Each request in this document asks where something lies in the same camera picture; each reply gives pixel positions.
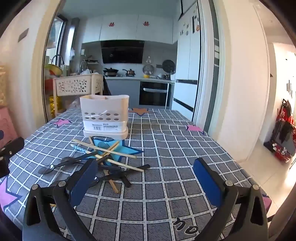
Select purple chair cushion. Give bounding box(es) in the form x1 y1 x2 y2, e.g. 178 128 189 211
262 195 272 214

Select black hanging cloth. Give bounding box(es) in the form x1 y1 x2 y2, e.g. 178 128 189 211
103 77 112 96

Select grey transparent spoon black handle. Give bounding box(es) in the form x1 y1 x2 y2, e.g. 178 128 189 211
38 158 93 175
60 151 99 164

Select yellow green colander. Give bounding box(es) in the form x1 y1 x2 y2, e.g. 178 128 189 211
45 64 64 77

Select grey checked tablecloth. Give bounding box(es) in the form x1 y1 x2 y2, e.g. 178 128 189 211
0 108 271 241

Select grey kitchen base cabinets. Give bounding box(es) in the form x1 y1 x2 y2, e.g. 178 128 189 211
104 77 175 109

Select white upper kitchen cabinets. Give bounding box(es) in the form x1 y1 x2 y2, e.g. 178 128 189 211
82 14 178 44

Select white refrigerator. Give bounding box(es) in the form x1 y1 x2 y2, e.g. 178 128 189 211
172 9 201 121

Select white plastic utensil holder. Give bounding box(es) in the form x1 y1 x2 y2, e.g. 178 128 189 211
80 94 129 140

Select cream textured cushion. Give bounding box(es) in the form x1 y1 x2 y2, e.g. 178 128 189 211
0 66 7 107

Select pink plastic stool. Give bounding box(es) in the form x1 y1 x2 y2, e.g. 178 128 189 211
0 108 23 144

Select black built-in oven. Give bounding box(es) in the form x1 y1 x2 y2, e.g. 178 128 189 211
139 81 169 107

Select red and black bags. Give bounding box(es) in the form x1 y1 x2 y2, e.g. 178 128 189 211
264 98 296 163

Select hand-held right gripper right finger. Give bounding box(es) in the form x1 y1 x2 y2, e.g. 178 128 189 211
193 158 272 241

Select round black hanging pan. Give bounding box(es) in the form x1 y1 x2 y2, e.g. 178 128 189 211
162 60 176 72

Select beige plastic storage cart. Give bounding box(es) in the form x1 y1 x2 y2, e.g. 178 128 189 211
53 74 103 116

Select blue striped wooden chopstick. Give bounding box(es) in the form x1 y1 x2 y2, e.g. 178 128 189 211
70 144 89 154

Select black range hood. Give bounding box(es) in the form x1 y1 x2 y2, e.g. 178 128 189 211
100 40 145 64

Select curved kitchen faucet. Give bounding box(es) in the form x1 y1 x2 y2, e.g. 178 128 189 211
51 55 65 70

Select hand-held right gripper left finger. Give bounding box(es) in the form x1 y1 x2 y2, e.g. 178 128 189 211
23 158 99 241

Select gold tinsel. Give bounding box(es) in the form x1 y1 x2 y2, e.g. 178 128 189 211
48 96 62 116

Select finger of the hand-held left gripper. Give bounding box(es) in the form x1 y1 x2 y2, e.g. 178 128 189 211
0 137 25 161

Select grey wall plate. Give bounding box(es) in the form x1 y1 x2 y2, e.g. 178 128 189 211
18 28 29 42

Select black handled utensil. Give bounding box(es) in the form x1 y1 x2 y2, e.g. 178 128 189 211
98 163 151 172
96 175 132 188

